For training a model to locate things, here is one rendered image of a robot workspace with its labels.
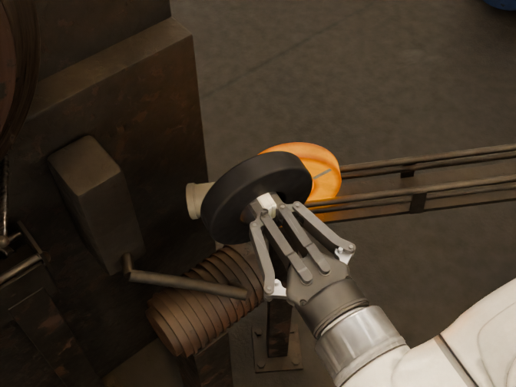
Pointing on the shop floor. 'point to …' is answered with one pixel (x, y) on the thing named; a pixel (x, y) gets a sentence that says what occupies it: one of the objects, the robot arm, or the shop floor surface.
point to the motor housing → (206, 315)
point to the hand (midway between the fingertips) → (258, 193)
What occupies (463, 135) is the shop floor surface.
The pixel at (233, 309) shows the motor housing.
